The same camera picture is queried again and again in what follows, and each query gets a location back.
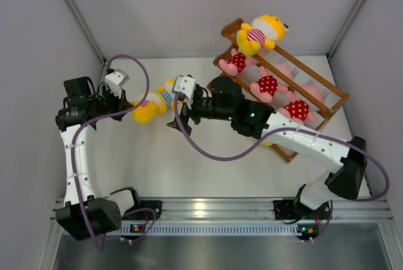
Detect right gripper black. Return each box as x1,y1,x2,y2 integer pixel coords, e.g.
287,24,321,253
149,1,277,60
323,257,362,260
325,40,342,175
167,90,234,136

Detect yellow toy red stripes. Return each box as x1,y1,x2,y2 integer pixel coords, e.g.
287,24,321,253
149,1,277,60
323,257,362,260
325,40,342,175
132,92,167,124
236,14,290,56

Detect yellow toy blue stripes shelf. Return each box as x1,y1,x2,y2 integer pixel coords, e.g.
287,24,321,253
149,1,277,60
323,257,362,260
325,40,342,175
261,141,274,147

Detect pink toy red dots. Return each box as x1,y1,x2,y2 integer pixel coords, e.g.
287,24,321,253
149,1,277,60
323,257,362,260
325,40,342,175
249,66,288,103
278,84,324,124

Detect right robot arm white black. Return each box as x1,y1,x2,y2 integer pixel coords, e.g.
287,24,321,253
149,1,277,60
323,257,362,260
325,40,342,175
168,76,366,218

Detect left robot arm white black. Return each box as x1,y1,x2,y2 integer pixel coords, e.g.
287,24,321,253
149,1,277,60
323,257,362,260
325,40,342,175
55,71,142,240

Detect pink toy top-left middle shelf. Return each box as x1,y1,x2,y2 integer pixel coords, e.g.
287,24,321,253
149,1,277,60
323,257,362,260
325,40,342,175
219,48,257,76

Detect wooden three-tier shelf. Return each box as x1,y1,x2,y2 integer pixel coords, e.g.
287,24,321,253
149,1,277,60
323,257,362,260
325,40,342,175
206,18,351,164

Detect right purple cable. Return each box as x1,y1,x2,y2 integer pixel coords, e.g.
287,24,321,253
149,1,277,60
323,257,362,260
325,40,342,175
173,93,390,201

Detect purple cable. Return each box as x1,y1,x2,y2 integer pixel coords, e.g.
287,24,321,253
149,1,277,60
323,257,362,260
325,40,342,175
72,54,157,252
173,93,390,201

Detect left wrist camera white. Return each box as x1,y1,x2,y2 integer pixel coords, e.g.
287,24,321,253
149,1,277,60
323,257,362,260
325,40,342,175
104,69,129,98

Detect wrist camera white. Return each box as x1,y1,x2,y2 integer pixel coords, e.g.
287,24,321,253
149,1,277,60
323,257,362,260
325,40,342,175
172,75,196,104
104,69,129,98

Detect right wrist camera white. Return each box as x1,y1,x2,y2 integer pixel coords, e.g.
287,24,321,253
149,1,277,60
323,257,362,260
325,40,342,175
172,75,196,104

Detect aluminium mounting rail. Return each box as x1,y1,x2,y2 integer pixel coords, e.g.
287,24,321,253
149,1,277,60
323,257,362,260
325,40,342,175
156,198,393,222

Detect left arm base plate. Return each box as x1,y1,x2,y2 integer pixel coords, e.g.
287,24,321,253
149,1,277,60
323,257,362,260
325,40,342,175
122,200,162,220

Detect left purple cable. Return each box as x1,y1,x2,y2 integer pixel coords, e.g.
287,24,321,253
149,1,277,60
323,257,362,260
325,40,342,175
72,54,157,252

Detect perforated cable tray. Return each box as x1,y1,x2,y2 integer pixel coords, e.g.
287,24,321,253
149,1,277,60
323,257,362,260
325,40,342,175
106,222,308,237

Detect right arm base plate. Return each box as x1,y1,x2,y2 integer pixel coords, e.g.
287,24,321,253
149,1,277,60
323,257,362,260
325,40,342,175
273,200,331,223

